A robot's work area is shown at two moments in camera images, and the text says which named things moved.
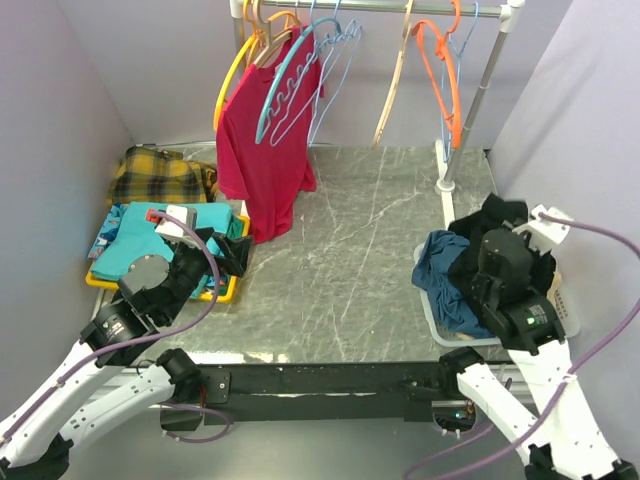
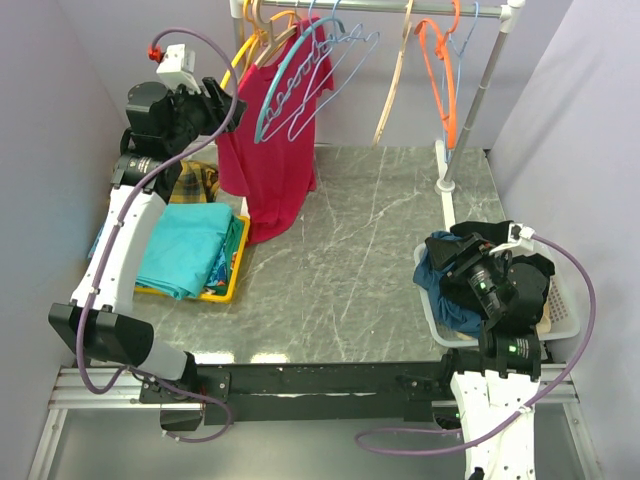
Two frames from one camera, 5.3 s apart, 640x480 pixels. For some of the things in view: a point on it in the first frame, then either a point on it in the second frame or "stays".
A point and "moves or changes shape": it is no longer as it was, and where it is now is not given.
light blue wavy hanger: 279,67 stays
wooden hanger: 396,73 stays
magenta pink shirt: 266,137 moves or changes shape
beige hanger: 272,41 stays
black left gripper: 235,251 → 216,108
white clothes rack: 505,11 stays
